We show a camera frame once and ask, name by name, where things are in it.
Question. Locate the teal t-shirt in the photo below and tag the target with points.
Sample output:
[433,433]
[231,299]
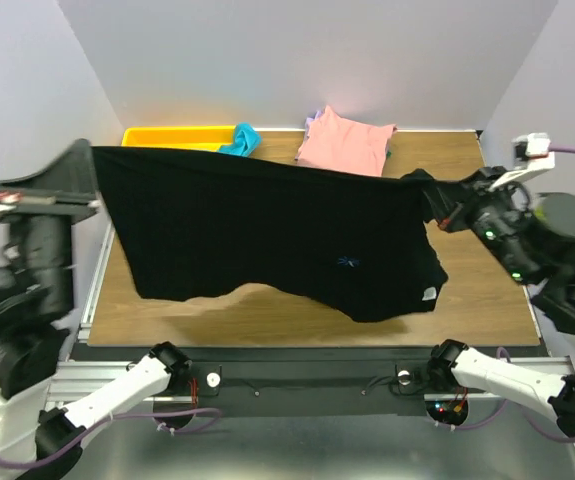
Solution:
[244,142]

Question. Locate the black t-shirt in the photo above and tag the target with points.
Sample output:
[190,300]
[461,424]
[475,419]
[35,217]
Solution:
[201,224]

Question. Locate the pink folded t-shirt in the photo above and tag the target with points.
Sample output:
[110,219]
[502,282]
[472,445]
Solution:
[347,146]

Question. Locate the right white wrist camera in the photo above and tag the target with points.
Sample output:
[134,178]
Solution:
[532,157]

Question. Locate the aluminium frame rail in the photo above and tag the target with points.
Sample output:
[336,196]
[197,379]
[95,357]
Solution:
[64,432]

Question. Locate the lavender folded t-shirt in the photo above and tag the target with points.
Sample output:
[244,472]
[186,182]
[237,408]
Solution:
[313,122]

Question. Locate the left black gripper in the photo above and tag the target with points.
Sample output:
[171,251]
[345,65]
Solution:
[69,183]

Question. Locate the yellow plastic bin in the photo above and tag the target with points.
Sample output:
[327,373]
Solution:
[207,138]

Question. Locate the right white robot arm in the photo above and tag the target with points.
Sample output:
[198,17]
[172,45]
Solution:
[455,364]

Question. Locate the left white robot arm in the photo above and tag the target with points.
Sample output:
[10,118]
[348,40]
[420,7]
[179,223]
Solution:
[50,408]

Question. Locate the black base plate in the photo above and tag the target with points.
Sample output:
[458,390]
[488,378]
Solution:
[295,382]

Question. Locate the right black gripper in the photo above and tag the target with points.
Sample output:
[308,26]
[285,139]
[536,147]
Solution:
[460,203]

